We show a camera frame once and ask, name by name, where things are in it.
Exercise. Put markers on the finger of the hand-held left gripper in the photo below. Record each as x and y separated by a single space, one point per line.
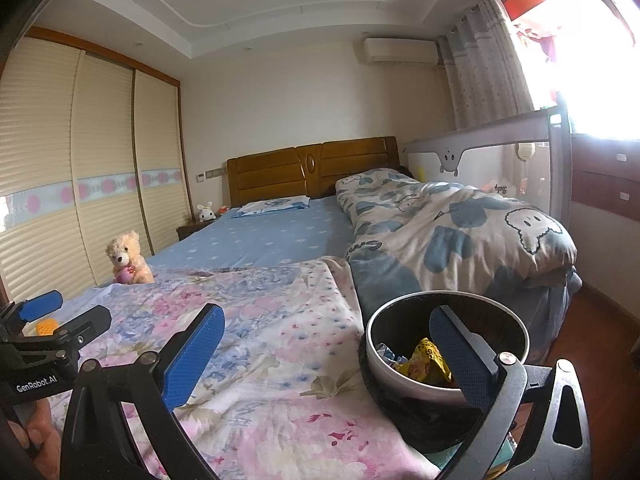
42 305
85 325

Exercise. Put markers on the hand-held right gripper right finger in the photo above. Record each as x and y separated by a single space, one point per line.
460 355

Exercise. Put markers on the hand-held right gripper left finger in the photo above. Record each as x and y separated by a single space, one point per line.
195 355

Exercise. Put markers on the yellow snack wrapper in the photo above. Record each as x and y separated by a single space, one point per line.
425 360

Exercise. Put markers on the blue white printed wrapper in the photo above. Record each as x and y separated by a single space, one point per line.
390 352

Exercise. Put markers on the person's left hand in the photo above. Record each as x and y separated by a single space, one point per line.
45 430

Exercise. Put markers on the small orange foam net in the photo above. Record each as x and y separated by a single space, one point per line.
46 327

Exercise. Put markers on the beige teddy bear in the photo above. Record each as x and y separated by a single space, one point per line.
125 255

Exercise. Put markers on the floral blanket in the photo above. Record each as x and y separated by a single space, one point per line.
280 385

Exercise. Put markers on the blue white cartoon quilt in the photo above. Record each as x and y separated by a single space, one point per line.
450 235

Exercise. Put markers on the dark wooden nightstand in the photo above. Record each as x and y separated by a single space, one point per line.
187 231

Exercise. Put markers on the blue dotted bed sheet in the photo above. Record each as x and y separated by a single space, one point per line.
260 240

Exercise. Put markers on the white bunny toy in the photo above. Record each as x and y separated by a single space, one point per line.
206 214

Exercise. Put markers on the cream sliding door wardrobe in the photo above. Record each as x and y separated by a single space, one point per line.
50 150

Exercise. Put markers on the blue white pillow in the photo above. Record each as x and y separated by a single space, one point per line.
272 205

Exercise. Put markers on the wooden headboard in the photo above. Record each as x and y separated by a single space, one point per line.
270 175

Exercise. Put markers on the red brown drawer dresser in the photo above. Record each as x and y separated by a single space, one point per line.
600 195

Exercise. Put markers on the small white hanging object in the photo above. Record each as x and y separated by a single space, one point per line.
525 151

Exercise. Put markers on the grey dotted curtain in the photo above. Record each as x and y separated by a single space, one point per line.
480 70

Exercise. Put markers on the white air conditioner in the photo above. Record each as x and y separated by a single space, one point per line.
400 50

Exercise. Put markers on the grey wall panel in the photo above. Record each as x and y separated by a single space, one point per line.
216 173

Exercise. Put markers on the grey bed rail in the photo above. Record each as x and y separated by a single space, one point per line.
480 137

